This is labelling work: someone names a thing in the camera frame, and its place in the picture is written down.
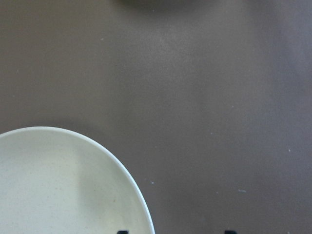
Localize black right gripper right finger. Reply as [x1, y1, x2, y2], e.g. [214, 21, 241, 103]
[224, 230, 237, 234]

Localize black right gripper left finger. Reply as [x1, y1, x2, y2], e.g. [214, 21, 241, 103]
[117, 230, 128, 234]

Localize cream round plate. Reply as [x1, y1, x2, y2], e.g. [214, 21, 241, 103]
[0, 127, 155, 234]

